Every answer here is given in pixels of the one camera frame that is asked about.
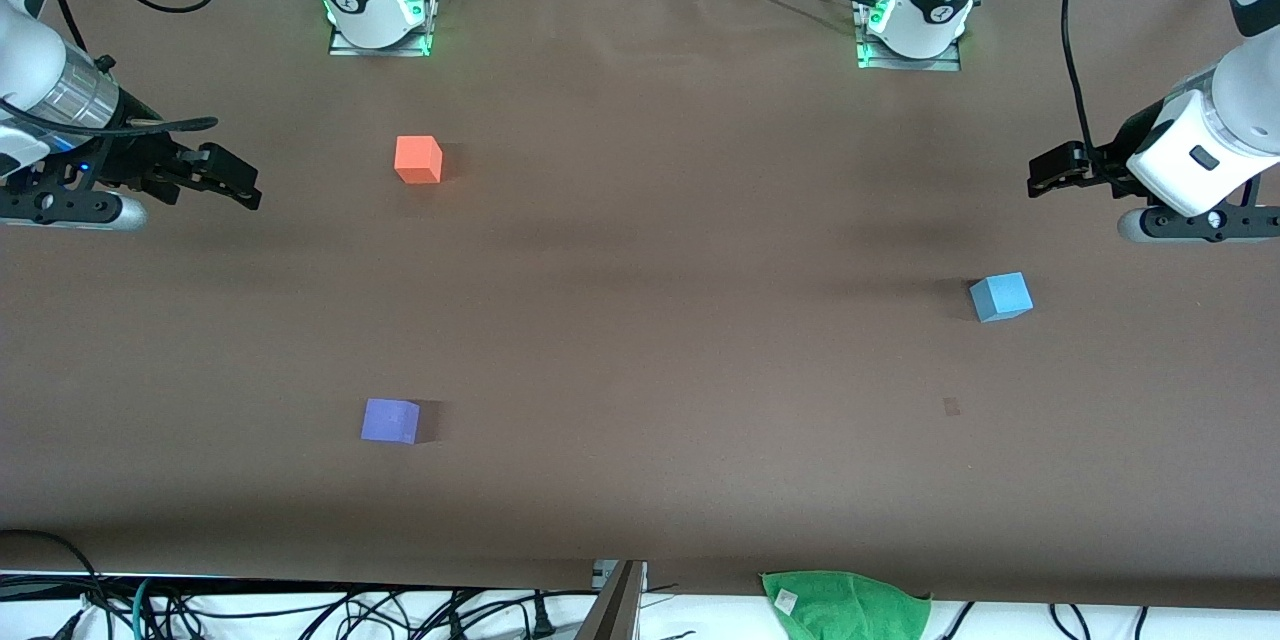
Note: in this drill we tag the green cloth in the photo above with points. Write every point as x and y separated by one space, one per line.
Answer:
845 605

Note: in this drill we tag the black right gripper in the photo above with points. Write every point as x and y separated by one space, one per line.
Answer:
128 157

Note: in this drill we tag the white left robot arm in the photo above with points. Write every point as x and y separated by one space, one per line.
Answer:
1240 100

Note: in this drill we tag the purple foam block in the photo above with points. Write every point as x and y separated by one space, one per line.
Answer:
390 420

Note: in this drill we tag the orange foam block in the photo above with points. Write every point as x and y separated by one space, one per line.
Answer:
417 160

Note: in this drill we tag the grey metal post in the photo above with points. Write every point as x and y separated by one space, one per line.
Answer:
615 610

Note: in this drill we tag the blue foam block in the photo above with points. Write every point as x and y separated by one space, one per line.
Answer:
1000 297

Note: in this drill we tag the brown table cover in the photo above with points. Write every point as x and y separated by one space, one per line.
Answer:
640 320

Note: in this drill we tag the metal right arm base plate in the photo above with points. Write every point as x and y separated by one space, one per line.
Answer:
345 47

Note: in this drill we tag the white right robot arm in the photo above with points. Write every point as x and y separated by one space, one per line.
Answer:
40 60

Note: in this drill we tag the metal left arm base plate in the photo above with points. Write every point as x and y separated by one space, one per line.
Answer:
945 65

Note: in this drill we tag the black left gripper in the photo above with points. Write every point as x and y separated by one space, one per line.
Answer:
1128 148

